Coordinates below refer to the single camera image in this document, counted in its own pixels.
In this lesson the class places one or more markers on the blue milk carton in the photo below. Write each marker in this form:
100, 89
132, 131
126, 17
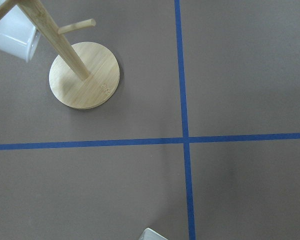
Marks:
150, 234

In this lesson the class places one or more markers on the white cup on tree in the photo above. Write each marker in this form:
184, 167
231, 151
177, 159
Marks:
18, 36

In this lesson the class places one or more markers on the wooden mug tree stand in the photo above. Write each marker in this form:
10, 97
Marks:
83, 75

